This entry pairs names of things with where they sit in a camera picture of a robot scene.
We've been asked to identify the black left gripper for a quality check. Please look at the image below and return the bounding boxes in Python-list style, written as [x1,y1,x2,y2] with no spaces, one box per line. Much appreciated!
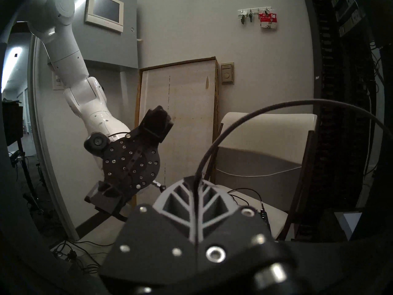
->
[84,105,174,216]

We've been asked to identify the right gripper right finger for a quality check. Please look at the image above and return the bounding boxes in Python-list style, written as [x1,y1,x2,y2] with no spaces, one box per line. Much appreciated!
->
[197,179,295,276]

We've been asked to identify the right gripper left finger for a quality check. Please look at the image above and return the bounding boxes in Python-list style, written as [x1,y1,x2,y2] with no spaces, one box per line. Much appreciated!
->
[100,176,197,276]

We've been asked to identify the grey braided USB cable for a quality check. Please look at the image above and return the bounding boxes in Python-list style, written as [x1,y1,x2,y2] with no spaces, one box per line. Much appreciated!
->
[193,99,393,193]

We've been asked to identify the black blue audio mixer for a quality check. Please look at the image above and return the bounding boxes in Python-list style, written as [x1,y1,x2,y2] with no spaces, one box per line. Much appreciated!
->
[259,207,270,229]

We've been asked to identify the large pale cardboard sheet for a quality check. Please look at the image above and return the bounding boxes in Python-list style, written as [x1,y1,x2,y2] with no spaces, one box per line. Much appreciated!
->
[135,56,220,206]

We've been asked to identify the beige folding chair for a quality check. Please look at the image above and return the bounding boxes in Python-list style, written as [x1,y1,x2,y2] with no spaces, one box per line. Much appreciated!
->
[212,112,318,241]

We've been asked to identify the black UPS with white lid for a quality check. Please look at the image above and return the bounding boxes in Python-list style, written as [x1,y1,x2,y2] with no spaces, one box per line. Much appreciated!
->
[333,210,364,241]

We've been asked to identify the black server rack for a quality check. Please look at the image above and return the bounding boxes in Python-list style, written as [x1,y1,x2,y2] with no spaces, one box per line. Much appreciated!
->
[302,0,393,242]

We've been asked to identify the red white key tag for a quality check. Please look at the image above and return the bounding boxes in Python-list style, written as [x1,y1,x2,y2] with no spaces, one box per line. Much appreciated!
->
[259,12,278,30]

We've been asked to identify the dark mesh Dell server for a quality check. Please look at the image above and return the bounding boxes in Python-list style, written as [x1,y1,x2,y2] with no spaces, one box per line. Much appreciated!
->
[335,0,358,20]

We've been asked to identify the thin white cable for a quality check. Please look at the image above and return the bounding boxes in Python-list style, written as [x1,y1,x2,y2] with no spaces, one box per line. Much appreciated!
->
[220,165,303,178]

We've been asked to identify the white door frame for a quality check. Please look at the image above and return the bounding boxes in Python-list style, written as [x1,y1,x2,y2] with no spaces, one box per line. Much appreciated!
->
[26,36,80,241]

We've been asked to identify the white light switch plate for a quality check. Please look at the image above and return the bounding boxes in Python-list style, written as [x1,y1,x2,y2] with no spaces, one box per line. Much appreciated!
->
[52,71,65,91]

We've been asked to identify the beige wall control plate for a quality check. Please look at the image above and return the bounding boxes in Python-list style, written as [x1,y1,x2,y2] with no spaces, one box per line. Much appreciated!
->
[220,62,235,85]

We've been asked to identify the white framed wall monitor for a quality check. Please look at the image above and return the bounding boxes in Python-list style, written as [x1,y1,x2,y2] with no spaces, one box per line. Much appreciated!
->
[84,0,125,33]

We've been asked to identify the white key hook rail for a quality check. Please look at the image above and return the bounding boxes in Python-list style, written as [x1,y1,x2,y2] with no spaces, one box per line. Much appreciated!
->
[237,7,272,24]

